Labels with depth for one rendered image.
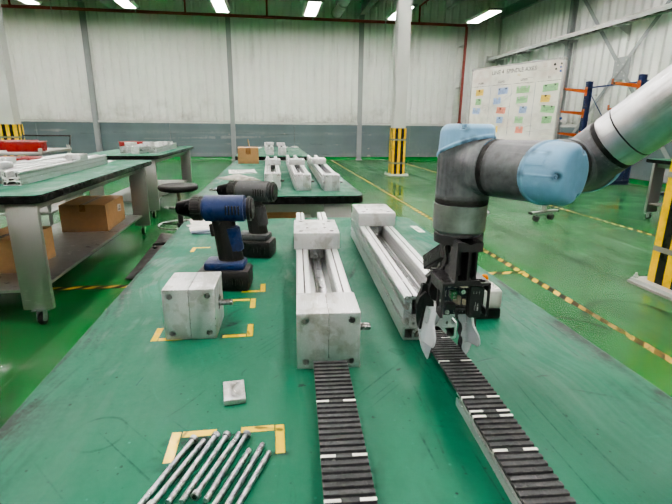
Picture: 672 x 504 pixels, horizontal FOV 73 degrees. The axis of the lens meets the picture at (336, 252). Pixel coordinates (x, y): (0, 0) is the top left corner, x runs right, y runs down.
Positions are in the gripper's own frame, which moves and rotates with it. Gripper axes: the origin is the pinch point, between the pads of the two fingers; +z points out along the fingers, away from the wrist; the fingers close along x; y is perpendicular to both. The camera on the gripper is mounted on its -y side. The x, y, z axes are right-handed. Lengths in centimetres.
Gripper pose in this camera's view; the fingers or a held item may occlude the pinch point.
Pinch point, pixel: (444, 348)
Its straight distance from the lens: 77.8
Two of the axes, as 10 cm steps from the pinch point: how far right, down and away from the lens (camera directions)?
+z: -0.1, 9.6, 2.7
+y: 0.9, 2.7, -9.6
